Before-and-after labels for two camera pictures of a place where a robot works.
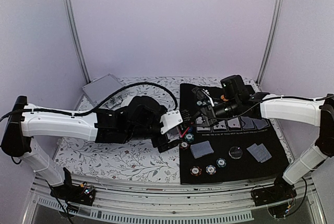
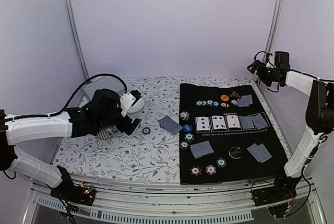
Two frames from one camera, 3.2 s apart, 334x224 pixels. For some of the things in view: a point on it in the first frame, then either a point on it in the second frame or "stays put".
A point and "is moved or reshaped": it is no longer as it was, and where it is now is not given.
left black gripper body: (160, 144) to (122, 127)
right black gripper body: (211, 114) to (267, 77)
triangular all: (182, 132) is moved or reshaped
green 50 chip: (189, 137) stays put
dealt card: (257, 152) stays put
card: (262, 147) stays put
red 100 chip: (184, 145) stays put
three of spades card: (200, 126) stays put
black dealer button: (235, 152) stays put
